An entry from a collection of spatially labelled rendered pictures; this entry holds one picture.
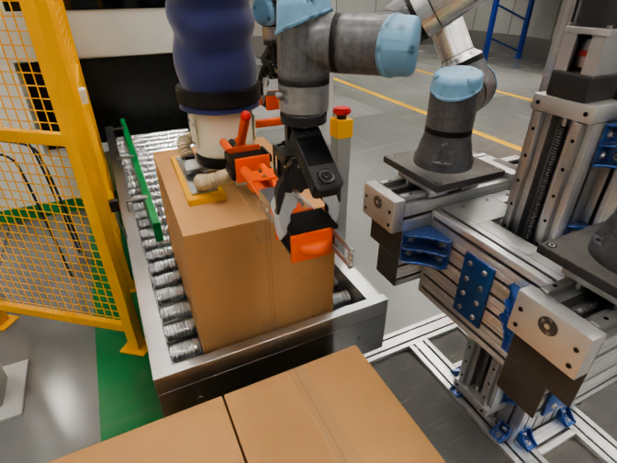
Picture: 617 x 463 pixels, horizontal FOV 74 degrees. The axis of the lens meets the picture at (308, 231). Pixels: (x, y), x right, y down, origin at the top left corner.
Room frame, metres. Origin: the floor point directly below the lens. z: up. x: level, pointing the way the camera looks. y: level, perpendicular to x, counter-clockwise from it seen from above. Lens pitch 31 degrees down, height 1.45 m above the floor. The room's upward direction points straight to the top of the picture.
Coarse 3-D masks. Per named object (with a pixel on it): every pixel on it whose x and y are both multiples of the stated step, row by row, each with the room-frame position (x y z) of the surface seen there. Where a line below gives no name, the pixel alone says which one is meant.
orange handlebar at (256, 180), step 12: (264, 120) 1.24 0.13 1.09; (276, 120) 1.26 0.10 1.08; (228, 144) 1.02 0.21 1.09; (264, 168) 0.87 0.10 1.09; (252, 180) 0.79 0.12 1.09; (264, 180) 0.85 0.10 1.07; (276, 180) 0.80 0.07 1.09; (252, 192) 0.79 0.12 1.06; (300, 204) 0.70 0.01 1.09; (324, 240) 0.57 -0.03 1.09; (312, 252) 0.55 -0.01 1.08; (324, 252) 0.56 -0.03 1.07
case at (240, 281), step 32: (160, 160) 1.27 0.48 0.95; (192, 224) 0.85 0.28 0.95; (224, 224) 0.85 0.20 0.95; (256, 224) 0.87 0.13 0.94; (192, 256) 0.80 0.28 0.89; (224, 256) 0.83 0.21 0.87; (256, 256) 0.87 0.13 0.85; (288, 256) 0.90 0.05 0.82; (320, 256) 0.94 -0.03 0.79; (192, 288) 0.80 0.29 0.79; (224, 288) 0.83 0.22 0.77; (256, 288) 0.87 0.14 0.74; (288, 288) 0.90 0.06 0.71; (320, 288) 0.95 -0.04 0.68; (224, 320) 0.83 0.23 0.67; (256, 320) 0.86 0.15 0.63; (288, 320) 0.90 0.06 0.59
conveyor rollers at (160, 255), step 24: (120, 144) 2.60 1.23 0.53; (144, 144) 2.58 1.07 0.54; (168, 144) 2.57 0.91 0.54; (192, 144) 2.55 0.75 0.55; (144, 168) 2.16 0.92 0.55; (144, 216) 1.64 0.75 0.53; (144, 240) 1.41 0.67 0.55; (168, 240) 1.42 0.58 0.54; (168, 264) 1.25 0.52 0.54; (168, 288) 1.10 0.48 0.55; (168, 312) 0.99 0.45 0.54; (168, 336) 0.89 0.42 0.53
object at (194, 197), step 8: (176, 160) 1.22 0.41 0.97; (184, 160) 1.21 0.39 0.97; (176, 168) 1.15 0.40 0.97; (184, 176) 1.09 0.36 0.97; (192, 176) 1.08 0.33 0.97; (184, 184) 1.04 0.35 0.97; (192, 184) 1.03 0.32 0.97; (184, 192) 1.01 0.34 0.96; (192, 192) 0.98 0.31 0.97; (200, 192) 0.98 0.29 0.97; (208, 192) 0.99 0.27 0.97; (216, 192) 0.99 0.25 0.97; (224, 192) 0.99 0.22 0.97; (192, 200) 0.95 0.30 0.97; (200, 200) 0.96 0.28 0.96; (208, 200) 0.96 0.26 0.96; (216, 200) 0.97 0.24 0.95
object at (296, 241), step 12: (300, 216) 0.62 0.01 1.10; (312, 216) 0.62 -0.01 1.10; (288, 228) 0.58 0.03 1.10; (300, 228) 0.58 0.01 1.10; (312, 228) 0.58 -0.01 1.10; (324, 228) 0.58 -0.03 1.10; (276, 240) 0.62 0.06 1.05; (288, 240) 0.60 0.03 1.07; (300, 240) 0.56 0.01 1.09; (312, 240) 0.57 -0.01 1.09; (288, 252) 0.58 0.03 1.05; (300, 252) 0.56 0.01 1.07
